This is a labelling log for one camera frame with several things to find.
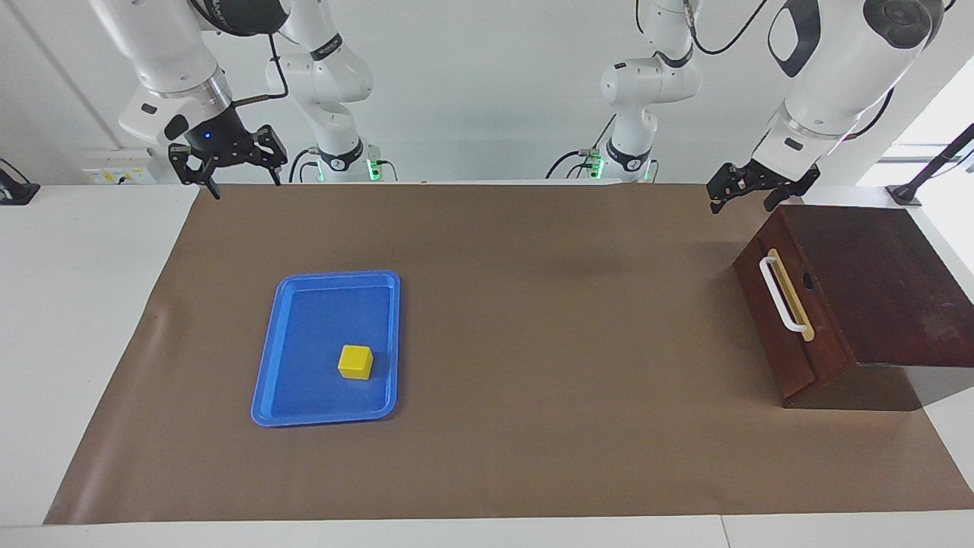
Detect black stand base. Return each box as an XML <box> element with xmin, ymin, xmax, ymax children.
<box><xmin>0</xmin><ymin>158</ymin><xmax>40</xmax><ymax>206</ymax></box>

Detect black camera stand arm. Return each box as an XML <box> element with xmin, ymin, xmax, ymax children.
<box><xmin>886</xmin><ymin>124</ymin><xmax>974</xmax><ymax>208</ymax></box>

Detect wooden drawer with white handle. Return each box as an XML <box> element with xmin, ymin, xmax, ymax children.
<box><xmin>733</xmin><ymin>205</ymin><xmax>858</xmax><ymax>406</ymax></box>

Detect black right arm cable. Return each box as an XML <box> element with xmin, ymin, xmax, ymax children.
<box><xmin>189</xmin><ymin>0</ymin><xmax>290</xmax><ymax>109</ymax></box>

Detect black right base cable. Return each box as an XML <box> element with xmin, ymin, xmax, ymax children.
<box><xmin>288</xmin><ymin>147</ymin><xmax>324</xmax><ymax>183</ymax></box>

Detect dark wooden drawer cabinet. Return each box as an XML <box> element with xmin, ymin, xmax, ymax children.
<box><xmin>733</xmin><ymin>204</ymin><xmax>974</xmax><ymax>412</ymax></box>

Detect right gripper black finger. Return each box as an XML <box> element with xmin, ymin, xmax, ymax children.
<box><xmin>255</xmin><ymin>126</ymin><xmax>288</xmax><ymax>186</ymax></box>
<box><xmin>169</xmin><ymin>145</ymin><xmax>221</xmax><ymax>200</ymax></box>

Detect white wall socket box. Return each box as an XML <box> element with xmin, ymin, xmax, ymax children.
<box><xmin>82</xmin><ymin>148</ymin><xmax>158</xmax><ymax>186</ymax></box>

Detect blue plastic tray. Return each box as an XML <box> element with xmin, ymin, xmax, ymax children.
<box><xmin>250</xmin><ymin>270</ymin><xmax>402</xmax><ymax>428</ymax></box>

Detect brown paper table mat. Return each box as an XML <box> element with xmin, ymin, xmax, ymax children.
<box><xmin>44</xmin><ymin>183</ymin><xmax>974</xmax><ymax>526</ymax></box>

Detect black base cable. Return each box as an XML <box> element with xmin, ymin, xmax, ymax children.
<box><xmin>288</xmin><ymin>147</ymin><xmax>324</xmax><ymax>183</ymax></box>
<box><xmin>545</xmin><ymin>114</ymin><xmax>617</xmax><ymax>180</ymax></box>

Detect black left base cable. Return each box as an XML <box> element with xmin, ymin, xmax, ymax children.
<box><xmin>545</xmin><ymin>114</ymin><xmax>617</xmax><ymax>180</ymax></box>

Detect yellow block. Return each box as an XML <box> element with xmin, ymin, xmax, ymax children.
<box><xmin>338</xmin><ymin>345</ymin><xmax>374</xmax><ymax>381</ymax></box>

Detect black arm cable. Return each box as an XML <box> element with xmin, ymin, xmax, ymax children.
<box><xmin>635</xmin><ymin>0</ymin><xmax>785</xmax><ymax>56</ymax></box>
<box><xmin>189</xmin><ymin>0</ymin><xmax>290</xmax><ymax>109</ymax></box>

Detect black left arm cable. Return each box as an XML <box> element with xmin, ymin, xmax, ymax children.
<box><xmin>635</xmin><ymin>0</ymin><xmax>785</xmax><ymax>56</ymax></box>

